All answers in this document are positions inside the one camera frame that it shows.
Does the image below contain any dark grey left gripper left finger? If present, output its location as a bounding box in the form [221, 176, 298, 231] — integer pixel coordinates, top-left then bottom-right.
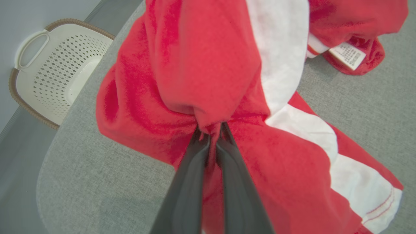
[149, 128, 212, 234]

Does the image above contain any red and white garment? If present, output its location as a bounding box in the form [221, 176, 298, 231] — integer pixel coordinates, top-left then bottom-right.
[96, 0, 409, 234]

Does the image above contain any cream plastic laundry basket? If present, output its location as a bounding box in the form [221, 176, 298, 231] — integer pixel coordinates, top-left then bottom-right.
[9, 19, 115, 130]

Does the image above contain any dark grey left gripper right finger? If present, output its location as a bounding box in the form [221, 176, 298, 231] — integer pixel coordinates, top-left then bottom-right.
[215, 122, 276, 234]

